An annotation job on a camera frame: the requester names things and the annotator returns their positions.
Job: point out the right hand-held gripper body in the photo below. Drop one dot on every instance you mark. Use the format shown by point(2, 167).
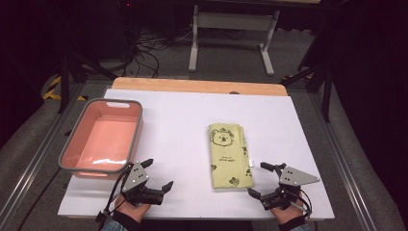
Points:
point(293, 177)

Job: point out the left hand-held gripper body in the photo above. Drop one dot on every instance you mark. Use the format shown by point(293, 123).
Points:
point(137, 177)

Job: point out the yellow koala print cloth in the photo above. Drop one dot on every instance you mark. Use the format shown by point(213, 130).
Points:
point(229, 154)

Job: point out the pink basin with grey rim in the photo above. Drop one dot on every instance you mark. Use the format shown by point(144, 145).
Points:
point(106, 138)

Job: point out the person's left hand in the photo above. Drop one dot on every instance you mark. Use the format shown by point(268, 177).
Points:
point(132, 209)

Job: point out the person's right hand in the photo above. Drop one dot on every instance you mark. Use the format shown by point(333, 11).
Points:
point(286, 213)

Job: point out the white table cover sheet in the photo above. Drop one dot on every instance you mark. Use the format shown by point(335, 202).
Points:
point(179, 128)

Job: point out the black tripod stand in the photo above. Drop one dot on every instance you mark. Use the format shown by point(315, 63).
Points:
point(65, 83)
point(326, 93)

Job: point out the yellow black hazard tape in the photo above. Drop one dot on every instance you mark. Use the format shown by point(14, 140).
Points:
point(51, 91)

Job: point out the aluminium floor rail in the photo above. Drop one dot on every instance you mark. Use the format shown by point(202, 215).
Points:
point(38, 157)
point(344, 166)

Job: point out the white metal desk frame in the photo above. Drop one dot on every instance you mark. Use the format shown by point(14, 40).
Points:
point(234, 22)

